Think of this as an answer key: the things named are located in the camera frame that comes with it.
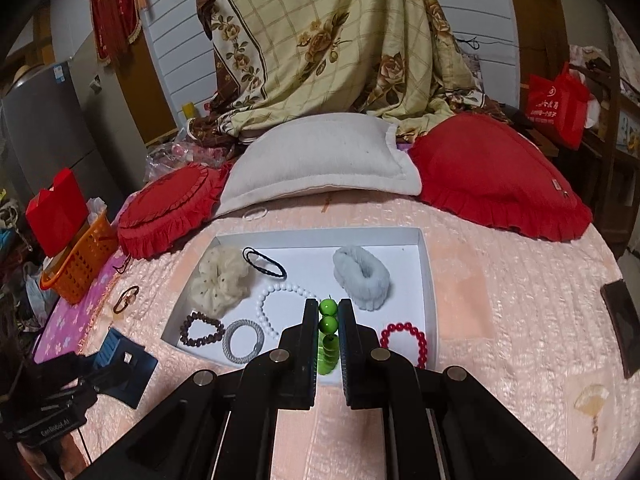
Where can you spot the small yellow container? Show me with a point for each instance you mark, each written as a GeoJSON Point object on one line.
{"type": "Point", "coordinates": [188, 111]}

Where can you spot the white shallow cardboard box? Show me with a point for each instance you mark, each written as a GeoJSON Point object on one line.
{"type": "Point", "coordinates": [300, 260]}

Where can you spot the red shopping bag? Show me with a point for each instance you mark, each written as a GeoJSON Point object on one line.
{"type": "Point", "coordinates": [555, 105]}

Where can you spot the blue plastic jewelry stand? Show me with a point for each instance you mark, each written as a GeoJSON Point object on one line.
{"type": "Point", "coordinates": [125, 375]}

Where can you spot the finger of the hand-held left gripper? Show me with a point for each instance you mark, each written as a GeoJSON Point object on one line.
{"type": "Point", "coordinates": [85, 377]}

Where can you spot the round red ruffled pillow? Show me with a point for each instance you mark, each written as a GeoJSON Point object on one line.
{"type": "Point", "coordinates": [165, 210]}

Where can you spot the fan-shaped shell hair stick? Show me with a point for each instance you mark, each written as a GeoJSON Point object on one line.
{"type": "Point", "coordinates": [590, 400]}

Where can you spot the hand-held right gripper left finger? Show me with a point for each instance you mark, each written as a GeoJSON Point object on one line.
{"type": "Point", "coordinates": [300, 350]}

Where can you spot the orange plastic basket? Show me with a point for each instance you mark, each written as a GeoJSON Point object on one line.
{"type": "Point", "coordinates": [80, 265]}

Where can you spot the grey refrigerator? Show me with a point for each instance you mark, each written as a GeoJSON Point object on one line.
{"type": "Point", "coordinates": [45, 125]}

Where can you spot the clear plastic bag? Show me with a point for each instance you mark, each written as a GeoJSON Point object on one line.
{"type": "Point", "coordinates": [172, 160]}

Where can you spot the brown wooden door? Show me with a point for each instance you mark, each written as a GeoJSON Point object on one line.
{"type": "Point", "coordinates": [540, 20]}
{"type": "Point", "coordinates": [145, 90]}

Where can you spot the light blue fluffy scrunchie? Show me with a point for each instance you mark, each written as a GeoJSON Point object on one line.
{"type": "Point", "coordinates": [345, 265]}

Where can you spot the white pillow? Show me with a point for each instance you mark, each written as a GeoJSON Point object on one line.
{"type": "Point", "coordinates": [320, 160]}

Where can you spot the white tissue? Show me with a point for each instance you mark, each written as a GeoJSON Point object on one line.
{"type": "Point", "coordinates": [96, 208]}

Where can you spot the cream floral checked quilt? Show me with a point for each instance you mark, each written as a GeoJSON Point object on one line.
{"type": "Point", "coordinates": [340, 35]}

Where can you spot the cream dotted scrunchie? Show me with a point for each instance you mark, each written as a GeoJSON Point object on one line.
{"type": "Point", "coordinates": [220, 285]}

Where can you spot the red tasselled wall hanging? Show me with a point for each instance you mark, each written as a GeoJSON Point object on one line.
{"type": "Point", "coordinates": [112, 15]}

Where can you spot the heart-shaped red ruffled pillow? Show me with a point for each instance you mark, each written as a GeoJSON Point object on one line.
{"type": "Point", "coordinates": [490, 175]}

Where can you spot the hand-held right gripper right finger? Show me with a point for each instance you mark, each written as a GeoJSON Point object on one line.
{"type": "Point", "coordinates": [355, 350]}

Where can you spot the purple floral sheet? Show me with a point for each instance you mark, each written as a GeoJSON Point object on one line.
{"type": "Point", "coordinates": [70, 325]}

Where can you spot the pink quilted bedcover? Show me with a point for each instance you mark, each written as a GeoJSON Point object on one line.
{"type": "Point", "coordinates": [500, 310]}

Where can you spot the red gift box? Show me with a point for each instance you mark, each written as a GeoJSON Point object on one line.
{"type": "Point", "coordinates": [55, 210]}

